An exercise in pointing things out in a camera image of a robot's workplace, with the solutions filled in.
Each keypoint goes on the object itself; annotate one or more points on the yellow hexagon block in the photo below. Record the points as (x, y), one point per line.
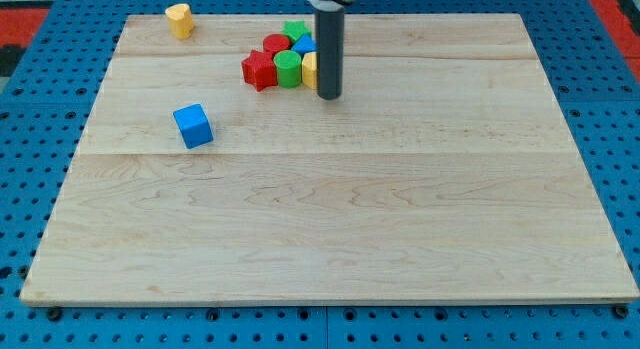
(309, 70)

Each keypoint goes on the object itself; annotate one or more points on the blue cube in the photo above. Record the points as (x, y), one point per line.
(193, 125)

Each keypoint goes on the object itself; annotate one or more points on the green cylinder block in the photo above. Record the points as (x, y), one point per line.
(288, 68)

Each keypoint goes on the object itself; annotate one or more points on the red star block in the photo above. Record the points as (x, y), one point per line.
(259, 70)

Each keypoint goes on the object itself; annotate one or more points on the light wooden board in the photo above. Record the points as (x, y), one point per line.
(445, 174)

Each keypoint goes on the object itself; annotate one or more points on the blue triangle block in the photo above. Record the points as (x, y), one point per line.
(305, 44)

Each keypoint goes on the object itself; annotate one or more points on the red cylinder block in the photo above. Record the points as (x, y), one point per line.
(275, 43)

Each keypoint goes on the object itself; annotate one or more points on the green star block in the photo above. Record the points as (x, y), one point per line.
(295, 30)

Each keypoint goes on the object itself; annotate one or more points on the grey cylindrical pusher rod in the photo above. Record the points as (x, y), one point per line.
(329, 20)

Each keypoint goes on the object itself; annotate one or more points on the yellow heart block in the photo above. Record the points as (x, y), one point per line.
(180, 20)

